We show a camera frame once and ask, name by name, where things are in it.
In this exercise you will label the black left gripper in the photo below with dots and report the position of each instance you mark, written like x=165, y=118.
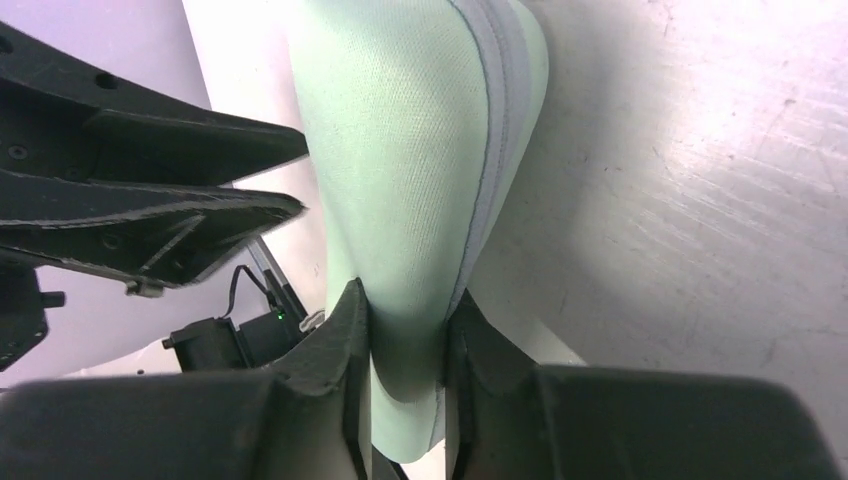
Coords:
x=152, y=235

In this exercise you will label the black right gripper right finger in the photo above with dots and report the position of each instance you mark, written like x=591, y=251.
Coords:
x=509, y=417

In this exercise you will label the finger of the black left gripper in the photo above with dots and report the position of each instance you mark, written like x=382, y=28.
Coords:
x=64, y=118

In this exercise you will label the mint green umbrella case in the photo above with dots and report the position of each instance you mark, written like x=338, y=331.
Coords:
x=417, y=115

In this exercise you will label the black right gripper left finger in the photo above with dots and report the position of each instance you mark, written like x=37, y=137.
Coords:
x=305, y=416

